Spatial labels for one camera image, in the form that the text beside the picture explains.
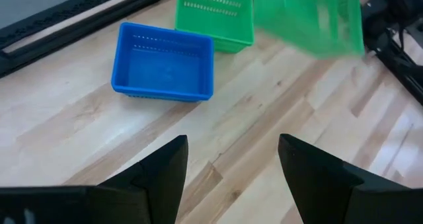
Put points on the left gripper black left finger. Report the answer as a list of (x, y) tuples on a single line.
[(142, 194)]

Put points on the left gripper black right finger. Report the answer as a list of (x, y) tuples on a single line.
[(330, 191)]

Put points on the blue plastic basket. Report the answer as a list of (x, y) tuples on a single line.
[(165, 65)]

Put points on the green plastic basket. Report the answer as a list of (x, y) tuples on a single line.
[(307, 19), (215, 19)]

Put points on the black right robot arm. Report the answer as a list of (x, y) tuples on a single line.
[(390, 12)]

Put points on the black perforated edge strip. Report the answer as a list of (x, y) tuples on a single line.
[(33, 25)]

